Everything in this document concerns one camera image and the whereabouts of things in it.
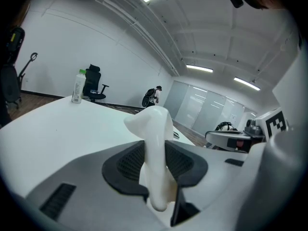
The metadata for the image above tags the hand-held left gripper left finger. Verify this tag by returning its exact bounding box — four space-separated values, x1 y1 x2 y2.
24 140 169 231

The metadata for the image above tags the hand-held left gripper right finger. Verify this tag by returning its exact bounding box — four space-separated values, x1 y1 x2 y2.
165 141 268 227

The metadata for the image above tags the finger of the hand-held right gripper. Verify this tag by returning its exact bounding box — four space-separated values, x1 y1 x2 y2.
205 130 252 152
215 121 239 132

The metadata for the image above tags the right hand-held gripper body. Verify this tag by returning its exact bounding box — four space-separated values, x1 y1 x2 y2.
250 107 292 151

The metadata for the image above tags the white plastic object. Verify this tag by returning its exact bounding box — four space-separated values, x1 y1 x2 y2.
123 105 179 212

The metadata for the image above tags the frosted glass partition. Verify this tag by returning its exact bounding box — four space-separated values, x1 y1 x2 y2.
163 80 256 137

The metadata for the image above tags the large white table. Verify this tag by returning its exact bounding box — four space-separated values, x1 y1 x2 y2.
0 95 195 202

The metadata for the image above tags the white bottle green cap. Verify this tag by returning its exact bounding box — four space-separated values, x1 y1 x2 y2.
71 68 87 104

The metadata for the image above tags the black office chair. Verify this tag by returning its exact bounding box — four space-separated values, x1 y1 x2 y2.
82 64 110 103

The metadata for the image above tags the grey gripper camera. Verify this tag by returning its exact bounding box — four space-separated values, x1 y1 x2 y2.
244 118 262 136

